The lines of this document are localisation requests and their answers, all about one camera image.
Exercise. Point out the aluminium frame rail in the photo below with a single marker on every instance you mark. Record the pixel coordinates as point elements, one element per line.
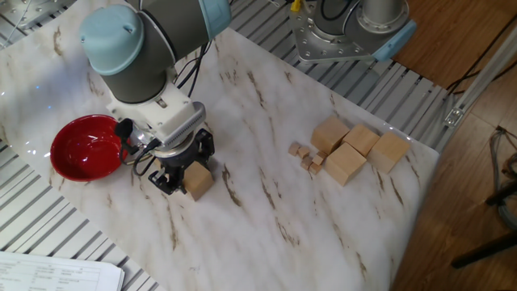
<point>480,81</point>

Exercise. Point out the white wrist mount housing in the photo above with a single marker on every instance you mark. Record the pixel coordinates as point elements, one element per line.
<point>169,115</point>

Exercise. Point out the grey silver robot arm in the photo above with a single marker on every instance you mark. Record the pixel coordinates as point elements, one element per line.
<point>133,48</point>

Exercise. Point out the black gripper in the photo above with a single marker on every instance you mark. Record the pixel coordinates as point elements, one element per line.
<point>182,161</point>

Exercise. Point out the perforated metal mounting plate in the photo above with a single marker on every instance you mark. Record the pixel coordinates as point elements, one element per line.
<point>32,12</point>

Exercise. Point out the black stand legs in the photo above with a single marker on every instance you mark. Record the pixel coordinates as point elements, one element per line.
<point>484,250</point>

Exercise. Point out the yellow plastic piece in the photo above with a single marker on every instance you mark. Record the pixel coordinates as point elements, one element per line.
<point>295,5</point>

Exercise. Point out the white marble pattern board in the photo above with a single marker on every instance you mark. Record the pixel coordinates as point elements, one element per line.
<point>242,222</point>

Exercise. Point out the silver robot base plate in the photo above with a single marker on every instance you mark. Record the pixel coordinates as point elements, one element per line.
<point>307,40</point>

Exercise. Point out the small wooden cube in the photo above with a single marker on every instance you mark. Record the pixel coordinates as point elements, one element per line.
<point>293,148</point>
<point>306,162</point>
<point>315,168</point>
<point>319,158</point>
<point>303,152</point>

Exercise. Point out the white printed paper stack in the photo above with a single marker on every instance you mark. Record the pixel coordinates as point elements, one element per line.
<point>52,272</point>

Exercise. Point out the red glossy bowl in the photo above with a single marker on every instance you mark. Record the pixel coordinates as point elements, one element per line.
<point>81,149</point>

